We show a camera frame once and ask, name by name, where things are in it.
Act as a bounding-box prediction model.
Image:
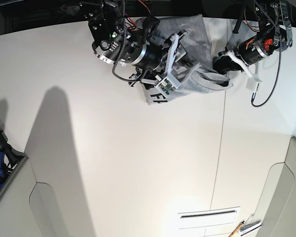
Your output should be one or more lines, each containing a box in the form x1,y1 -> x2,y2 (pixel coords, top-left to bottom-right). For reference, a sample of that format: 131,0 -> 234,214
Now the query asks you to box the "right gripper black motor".
129,31 -> 189,87

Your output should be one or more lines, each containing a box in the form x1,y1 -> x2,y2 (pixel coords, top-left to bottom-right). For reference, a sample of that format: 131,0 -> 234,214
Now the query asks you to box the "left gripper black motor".
213,40 -> 269,74

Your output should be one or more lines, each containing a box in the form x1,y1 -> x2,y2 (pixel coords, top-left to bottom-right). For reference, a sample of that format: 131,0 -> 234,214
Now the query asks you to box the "grey T-shirt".
143,14 -> 233,105

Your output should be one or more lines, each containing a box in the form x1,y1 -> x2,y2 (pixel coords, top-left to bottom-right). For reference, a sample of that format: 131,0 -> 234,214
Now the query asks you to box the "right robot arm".
79,0 -> 193,91

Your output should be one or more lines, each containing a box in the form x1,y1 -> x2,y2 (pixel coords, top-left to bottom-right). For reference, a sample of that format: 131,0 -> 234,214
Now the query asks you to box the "silver binder clip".
239,214 -> 262,236

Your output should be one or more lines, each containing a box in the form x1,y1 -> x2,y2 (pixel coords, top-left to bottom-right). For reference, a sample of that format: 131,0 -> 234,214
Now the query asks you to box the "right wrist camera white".
154,74 -> 181,98

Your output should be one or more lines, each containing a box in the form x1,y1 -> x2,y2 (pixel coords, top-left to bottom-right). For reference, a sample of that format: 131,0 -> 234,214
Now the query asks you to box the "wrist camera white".
154,74 -> 181,98
246,78 -> 260,92

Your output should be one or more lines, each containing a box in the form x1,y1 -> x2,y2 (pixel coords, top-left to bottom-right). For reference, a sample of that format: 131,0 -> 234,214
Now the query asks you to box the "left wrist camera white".
246,78 -> 260,92

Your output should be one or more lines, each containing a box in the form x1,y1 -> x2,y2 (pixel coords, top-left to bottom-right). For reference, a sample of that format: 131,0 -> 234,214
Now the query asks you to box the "braided black camera cable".
251,0 -> 283,107

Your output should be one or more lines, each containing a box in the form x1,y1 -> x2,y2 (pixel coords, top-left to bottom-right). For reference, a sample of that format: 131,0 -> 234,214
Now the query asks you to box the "white cable grommet plate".
177,207 -> 241,229

